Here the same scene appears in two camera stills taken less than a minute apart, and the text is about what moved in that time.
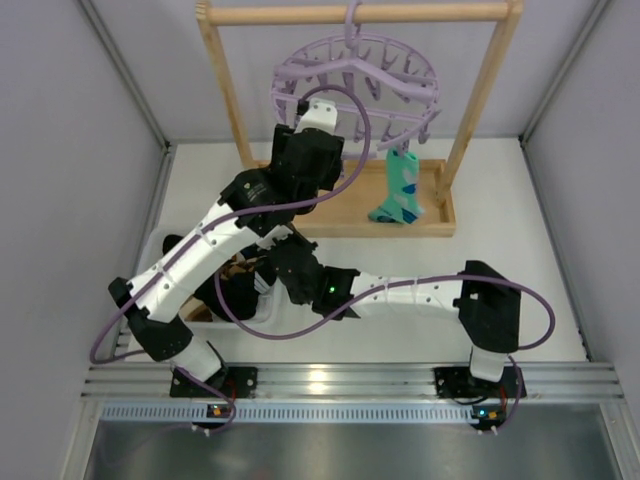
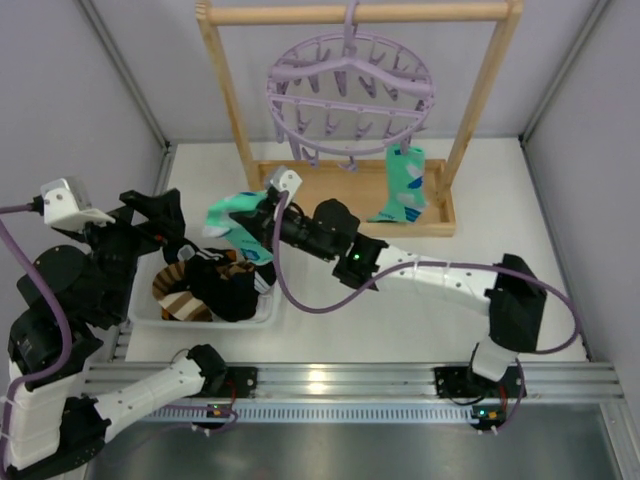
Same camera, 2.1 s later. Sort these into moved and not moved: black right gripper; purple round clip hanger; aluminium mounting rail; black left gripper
Moved: black left gripper; black right gripper
Not moved: purple round clip hanger; aluminium mounting rail
